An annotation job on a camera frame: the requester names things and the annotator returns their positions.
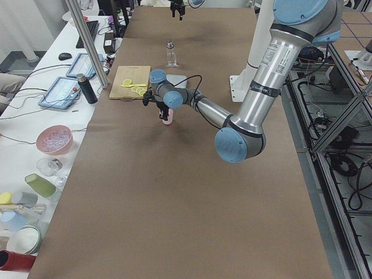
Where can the aluminium frame post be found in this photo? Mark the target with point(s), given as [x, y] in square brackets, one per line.
[84, 33]

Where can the black computer mouse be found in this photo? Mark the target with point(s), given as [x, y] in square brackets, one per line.
[64, 56]

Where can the grey plastic cup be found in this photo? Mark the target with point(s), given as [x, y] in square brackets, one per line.
[24, 198]

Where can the red cylinder container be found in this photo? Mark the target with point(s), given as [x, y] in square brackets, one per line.
[12, 261]

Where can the near blue teach pendant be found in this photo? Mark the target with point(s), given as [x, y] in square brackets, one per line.
[61, 95]

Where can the far blue teach pendant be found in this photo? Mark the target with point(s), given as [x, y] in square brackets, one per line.
[81, 65]

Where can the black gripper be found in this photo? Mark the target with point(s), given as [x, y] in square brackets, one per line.
[160, 105]
[177, 6]

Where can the green plastic cup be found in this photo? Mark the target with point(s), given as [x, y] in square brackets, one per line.
[40, 185]

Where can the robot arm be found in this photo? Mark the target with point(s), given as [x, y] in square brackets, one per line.
[296, 24]
[193, 4]

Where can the yellow plastic knife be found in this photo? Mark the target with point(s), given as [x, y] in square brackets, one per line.
[133, 85]

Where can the pink bowl with ice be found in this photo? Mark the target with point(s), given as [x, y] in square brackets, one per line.
[55, 140]

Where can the lemon slice near knife tip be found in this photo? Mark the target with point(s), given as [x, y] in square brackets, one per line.
[127, 83]

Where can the digital kitchen scale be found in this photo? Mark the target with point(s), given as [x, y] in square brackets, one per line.
[179, 81]

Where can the blue plastic cup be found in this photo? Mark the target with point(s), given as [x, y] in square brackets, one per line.
[13, 220]

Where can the wine glass lying down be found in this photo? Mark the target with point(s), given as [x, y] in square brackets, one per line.
[51, 168]

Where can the white green rimmed bowl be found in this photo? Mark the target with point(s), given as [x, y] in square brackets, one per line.
[26, 241]

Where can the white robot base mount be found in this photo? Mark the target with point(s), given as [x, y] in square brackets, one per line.
[239, 84]

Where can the blue teach pendant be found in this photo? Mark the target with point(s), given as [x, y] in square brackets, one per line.
[81, 65]
[61, 95]

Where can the pink plastic cup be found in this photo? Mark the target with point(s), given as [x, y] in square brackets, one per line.
[169, 118]

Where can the black thermos bottle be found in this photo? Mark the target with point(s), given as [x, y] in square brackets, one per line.
[86, 88]

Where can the wooden cutting board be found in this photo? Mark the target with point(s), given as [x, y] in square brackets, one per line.
[138, 74]

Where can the yellow plastic cup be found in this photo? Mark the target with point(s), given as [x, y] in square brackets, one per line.
[6, 198]

